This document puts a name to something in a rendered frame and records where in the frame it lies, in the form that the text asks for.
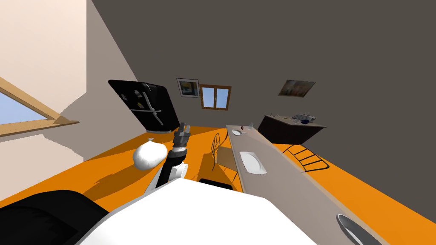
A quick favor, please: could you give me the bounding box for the black fridge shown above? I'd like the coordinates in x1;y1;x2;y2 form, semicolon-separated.
107;80;181;134

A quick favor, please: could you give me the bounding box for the brown framed window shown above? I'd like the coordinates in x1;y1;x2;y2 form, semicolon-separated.
199;83;232;111

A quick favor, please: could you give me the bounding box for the white rounded bag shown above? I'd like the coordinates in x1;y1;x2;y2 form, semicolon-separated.
132;137;168;171

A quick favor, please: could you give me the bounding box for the white plate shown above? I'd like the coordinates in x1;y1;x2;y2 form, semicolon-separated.
240;151;268;176

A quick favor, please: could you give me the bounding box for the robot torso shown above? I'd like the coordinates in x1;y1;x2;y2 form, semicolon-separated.
74;177;318;245

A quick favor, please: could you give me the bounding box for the dark sideboard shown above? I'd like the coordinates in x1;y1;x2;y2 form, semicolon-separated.
257;113;327;145

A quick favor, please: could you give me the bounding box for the long grey table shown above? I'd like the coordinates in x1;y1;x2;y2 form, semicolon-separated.
226;124;391;245

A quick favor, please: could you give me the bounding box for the light wood framed window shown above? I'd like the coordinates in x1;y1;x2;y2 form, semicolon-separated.
0;77;80;138

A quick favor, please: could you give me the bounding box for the grey bowl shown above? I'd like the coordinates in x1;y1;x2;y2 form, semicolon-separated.
336;214;375;245

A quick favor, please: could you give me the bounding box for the grey framed wall picture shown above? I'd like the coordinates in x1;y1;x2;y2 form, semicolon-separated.
176;77;201;99

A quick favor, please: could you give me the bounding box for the brown wire back chair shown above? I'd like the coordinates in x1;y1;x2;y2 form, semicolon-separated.
210;132;239;183

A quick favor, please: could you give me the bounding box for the unframed brown wall picture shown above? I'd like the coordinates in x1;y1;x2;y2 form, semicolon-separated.
278;79;317;99

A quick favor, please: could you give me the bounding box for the black wire chair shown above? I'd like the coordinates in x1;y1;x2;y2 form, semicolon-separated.
281;144;330;173

